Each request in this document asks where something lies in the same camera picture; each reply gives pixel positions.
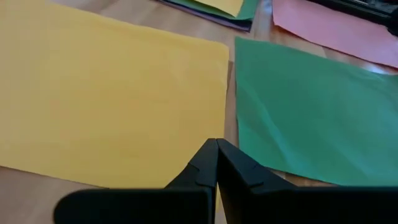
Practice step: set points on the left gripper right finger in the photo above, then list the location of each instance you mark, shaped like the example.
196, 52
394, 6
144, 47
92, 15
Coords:
280, 205

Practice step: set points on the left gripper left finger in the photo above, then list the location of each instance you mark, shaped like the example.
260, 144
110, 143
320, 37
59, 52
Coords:
155, 205

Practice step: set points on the green paper sheet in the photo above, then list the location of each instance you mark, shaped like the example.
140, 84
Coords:
248, 9
311, 109

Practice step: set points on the pink paper sheet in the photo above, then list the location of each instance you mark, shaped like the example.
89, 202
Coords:
342, 31

